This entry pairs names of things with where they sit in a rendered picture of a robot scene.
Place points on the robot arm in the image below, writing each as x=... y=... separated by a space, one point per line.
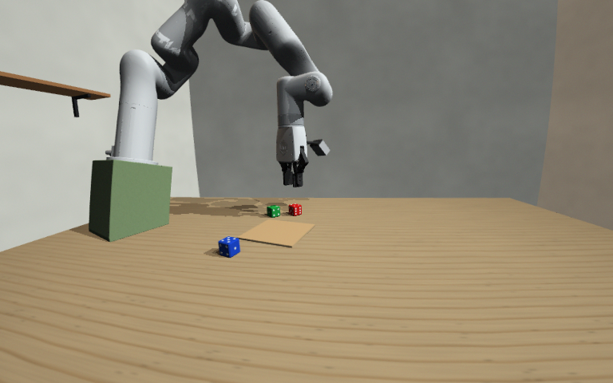
x=142 y=76

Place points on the green die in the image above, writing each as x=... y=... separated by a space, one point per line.
x=273 y=211

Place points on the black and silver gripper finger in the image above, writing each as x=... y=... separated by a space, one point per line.
x=298 y=171
x=287 y=173

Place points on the tan flat mat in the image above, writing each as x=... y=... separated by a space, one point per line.
x=277 y=232

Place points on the red die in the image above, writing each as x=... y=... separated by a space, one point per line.
x=295 y=209

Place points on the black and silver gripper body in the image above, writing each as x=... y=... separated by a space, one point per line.
x=288 y=142

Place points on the blue die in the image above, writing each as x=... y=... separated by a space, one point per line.
x=229 y=246

